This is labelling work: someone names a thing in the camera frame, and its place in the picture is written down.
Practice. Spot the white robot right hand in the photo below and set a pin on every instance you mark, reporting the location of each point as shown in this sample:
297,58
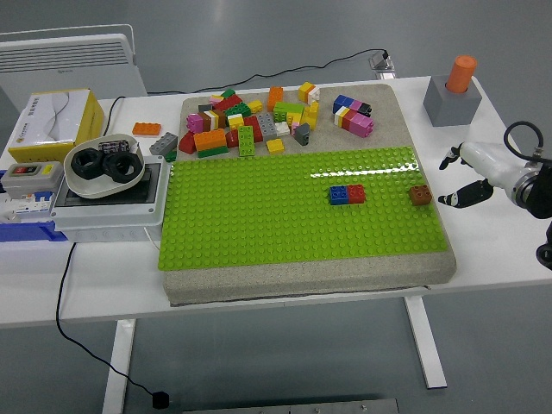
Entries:
487,161

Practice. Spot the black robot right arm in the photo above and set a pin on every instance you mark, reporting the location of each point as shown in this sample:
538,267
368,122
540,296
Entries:
541,190

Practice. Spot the large pink toy brick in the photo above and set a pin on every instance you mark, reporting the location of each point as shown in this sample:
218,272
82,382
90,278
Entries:
361,125

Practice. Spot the black toy brick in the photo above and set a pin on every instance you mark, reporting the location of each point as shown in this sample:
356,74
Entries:
365,108

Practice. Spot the red square toy brick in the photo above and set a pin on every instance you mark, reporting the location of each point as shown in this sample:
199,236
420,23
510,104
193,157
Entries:
356,194

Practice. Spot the small pink toy brick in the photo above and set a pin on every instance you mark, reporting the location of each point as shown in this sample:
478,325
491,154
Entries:
296,128
357,104

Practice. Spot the blue square toy brick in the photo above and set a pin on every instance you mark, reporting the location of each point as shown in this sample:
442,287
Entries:
339,195

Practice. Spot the white yellow red bricks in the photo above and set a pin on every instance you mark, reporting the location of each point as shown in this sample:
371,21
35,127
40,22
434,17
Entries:
341,117

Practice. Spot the yellow stacked toy bricks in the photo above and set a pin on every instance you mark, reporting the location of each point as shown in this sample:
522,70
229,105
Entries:
310,114

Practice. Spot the dark grey slope brick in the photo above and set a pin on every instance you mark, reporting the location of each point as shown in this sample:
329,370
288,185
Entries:
302,134

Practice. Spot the small yellow toy brick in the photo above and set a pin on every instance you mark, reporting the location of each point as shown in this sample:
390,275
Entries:
294,118
236,121
254,106

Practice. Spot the lime green toy brick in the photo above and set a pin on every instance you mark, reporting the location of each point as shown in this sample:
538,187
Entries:
288,111

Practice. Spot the flat yellow toy brick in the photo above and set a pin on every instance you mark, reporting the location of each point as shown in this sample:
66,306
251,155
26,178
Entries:
275,146

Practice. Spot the tall orange toy brick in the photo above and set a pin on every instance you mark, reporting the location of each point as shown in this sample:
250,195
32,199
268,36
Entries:
275,98

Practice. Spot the light grey toy brick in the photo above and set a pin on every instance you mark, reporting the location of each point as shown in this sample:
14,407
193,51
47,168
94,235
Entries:
267,125

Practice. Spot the large red toy brick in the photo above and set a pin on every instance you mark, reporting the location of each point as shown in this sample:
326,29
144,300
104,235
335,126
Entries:
255,127

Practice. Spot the green studded baseplate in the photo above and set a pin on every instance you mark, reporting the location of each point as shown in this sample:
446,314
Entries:
259,215

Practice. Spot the dark green toy brick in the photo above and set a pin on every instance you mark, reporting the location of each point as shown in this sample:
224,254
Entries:
238,111

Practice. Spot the small red toy brick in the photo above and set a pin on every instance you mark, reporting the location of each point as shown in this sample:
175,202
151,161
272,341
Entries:
232,139

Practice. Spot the long red toy brick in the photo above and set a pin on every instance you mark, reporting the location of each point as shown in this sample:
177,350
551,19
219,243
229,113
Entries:
229,103

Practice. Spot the small green toy brick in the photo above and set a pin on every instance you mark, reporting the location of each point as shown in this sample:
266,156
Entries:
227,93

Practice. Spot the brown white toy brick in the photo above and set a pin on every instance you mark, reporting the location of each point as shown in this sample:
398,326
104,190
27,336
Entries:
217,119

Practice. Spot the small pink yellow brick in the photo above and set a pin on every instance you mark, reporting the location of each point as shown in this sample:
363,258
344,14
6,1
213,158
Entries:
216,100

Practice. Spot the long orange toy brick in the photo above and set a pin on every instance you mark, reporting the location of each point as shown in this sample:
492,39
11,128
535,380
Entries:
210,139

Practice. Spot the small dark grey brick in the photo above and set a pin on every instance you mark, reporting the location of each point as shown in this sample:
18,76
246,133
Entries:
205,107

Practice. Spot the red slope toy brick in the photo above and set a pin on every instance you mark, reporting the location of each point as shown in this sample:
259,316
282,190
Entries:
186,143

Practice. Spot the small dark green brick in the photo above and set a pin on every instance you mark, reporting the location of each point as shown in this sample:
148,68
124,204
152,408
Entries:
171,156

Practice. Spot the long grey toy brick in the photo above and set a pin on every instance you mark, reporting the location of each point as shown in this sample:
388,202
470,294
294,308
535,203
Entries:
164,143

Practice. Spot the flat orange toy brick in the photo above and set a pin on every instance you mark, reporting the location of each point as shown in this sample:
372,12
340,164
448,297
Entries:
147,128

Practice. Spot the grey cube holder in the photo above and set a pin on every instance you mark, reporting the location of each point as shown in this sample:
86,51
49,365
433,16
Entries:
450,108

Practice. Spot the orange cylinder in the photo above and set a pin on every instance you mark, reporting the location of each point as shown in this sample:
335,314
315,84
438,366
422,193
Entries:
460,73

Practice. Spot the clear plastic device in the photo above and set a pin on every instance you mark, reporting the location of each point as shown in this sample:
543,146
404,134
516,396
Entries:
381,64

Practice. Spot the white table leg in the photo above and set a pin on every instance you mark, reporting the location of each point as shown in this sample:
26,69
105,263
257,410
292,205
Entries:
427,345
118,366

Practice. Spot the grey-brown foam mat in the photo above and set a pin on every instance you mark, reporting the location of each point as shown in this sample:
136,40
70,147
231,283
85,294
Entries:
302,280

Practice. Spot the flat lime green plate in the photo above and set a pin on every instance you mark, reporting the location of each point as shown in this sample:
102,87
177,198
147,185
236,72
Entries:
246,141

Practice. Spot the flat dark green plate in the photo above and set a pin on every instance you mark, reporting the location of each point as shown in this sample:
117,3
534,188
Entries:
212,152

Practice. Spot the large black nut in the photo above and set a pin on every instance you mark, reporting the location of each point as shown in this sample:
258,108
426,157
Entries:
129,170
82,168

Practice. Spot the dark printed packet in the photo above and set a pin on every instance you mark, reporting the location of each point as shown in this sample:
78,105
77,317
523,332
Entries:
114,145

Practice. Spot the grey electrical junction box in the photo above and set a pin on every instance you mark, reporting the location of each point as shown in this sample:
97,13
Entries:
108,213

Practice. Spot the white bowl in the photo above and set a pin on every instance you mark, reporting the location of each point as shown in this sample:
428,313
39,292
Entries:
99,187

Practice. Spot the white panel heater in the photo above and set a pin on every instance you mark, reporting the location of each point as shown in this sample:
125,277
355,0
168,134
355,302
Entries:
64,73

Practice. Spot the yellow white tissue box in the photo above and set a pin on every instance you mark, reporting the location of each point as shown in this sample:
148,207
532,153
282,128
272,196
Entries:
47,121

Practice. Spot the white circuit breaker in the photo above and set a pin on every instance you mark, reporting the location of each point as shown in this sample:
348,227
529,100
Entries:
26,207

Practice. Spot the blue plastic bin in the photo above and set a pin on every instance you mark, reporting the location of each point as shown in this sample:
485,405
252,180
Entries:
26,233

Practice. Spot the grey switch box red button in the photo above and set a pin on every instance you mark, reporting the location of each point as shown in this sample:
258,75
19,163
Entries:
30,177

